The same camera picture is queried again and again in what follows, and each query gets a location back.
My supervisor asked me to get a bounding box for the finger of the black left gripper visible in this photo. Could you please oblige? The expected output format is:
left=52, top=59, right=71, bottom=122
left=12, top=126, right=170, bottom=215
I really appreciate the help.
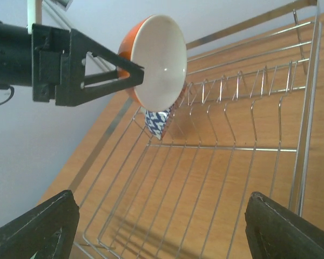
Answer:
left=55, top=69, right=144, bottom=106
left=69, top=29, right=144, bottom=71

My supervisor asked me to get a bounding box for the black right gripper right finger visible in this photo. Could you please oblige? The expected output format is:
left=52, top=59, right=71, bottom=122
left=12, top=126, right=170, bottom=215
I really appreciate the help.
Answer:
left=245, top=192, right=324, bottom=258

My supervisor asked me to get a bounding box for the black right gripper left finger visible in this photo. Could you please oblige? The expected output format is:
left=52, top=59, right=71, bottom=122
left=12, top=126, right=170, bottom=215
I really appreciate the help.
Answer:
left=0, top=190, right=79, bottom=258

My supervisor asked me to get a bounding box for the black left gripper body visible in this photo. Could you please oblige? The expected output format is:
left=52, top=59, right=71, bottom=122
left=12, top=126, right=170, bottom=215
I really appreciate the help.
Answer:
left=31, top=24, right=70, bottom=106

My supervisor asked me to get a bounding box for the red blue patterned bowl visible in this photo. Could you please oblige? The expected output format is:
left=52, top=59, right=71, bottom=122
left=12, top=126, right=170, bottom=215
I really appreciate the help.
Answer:
left=143, top=83, right=186, bottom=140

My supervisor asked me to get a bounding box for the steel wire dish rack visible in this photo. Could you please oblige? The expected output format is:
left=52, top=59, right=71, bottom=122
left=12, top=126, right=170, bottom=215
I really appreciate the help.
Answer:
left=75, top=1, right=321, bottom=258

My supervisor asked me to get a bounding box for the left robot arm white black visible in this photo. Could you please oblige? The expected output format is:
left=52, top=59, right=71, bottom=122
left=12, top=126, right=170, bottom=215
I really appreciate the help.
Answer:
left=0, top=22, right=144, bottom=107

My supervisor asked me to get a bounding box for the aluminium frame post left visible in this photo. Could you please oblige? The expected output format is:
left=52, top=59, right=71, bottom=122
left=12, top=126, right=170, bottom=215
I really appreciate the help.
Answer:
left=42, top=0, right=73, bottom=30

